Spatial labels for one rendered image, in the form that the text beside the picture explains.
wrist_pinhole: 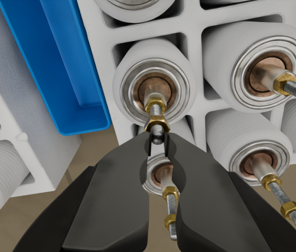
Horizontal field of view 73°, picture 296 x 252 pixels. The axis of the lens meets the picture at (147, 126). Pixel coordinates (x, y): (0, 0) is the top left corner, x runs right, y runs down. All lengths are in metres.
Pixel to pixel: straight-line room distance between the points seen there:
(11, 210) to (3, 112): 0.54
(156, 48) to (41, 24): 0.30
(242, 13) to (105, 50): 0.18
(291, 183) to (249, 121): 0.49
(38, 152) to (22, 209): 0.46
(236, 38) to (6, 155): 0.38
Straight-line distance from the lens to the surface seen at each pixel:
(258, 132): 0.28
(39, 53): 0.43
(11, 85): 0.40
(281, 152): 0.30
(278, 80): 0.21
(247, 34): 0.24
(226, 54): 0.23
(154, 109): 0.17
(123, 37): 0.28
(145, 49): 0.22
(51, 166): 0.44
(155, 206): 0.72
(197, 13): 0.29
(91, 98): 0.51
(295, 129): 0.36
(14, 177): 0.41
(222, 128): 0.31
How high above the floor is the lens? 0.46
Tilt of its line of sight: 62 degrees down
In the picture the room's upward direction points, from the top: 178 degrees counter-clockwise
